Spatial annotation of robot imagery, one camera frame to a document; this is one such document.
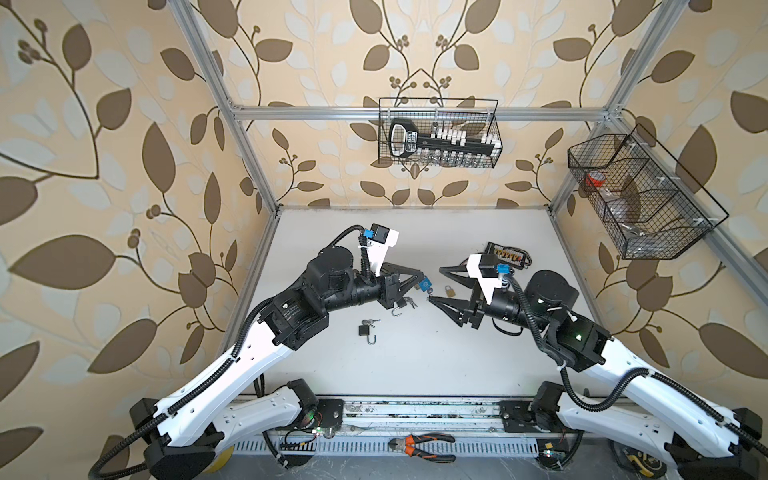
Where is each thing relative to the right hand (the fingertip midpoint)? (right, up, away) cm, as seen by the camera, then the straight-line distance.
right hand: (439, 284), depth 57 cm
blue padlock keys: (-1, -2, +3) cm, 4 cm away
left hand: (-3, +2, -1) cm, 3 cm away
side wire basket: (+55, +16, +16) cm, 59 cm away
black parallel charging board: (+32, +3, +48) cm, 57 cm away
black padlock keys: (-17, -17, +34) cm, 41 cm away
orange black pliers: (-6, -40, +13) cm, 43 cm away
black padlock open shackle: (-18, -19, +32) cm, 41 cm away
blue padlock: (-3, 0, +2) cm, 3 cm away
